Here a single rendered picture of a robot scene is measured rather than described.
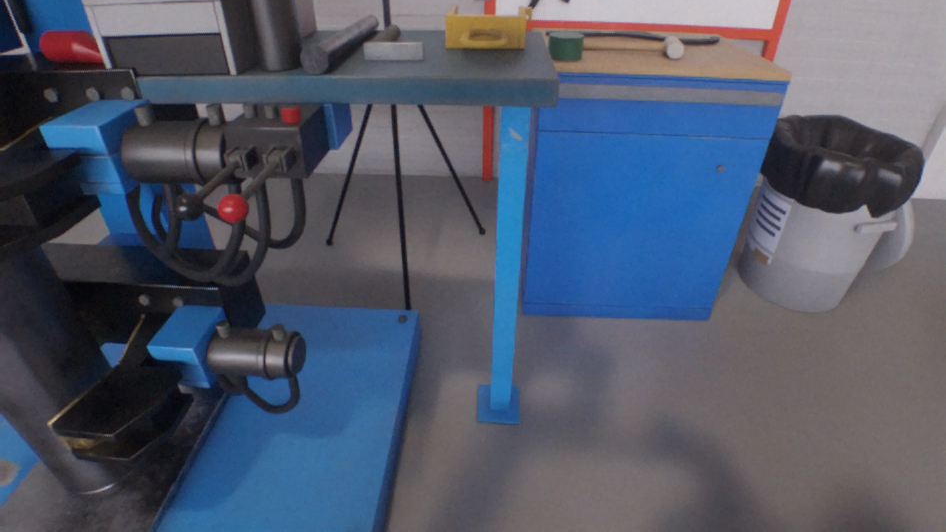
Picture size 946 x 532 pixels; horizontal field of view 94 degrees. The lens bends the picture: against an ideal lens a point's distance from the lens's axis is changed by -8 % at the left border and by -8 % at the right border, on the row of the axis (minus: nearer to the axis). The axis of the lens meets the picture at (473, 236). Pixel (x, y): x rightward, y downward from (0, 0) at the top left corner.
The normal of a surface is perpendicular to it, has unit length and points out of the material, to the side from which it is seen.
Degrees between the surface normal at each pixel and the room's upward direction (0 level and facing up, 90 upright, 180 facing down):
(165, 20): 90
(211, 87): 90
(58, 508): 0
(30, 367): 90
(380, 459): 0
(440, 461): 0
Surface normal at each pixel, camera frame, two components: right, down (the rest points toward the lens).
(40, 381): 0.69, 0.39
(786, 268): -0.71, 0.43
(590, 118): -0.05, 0.55
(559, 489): 0.00, -0.84
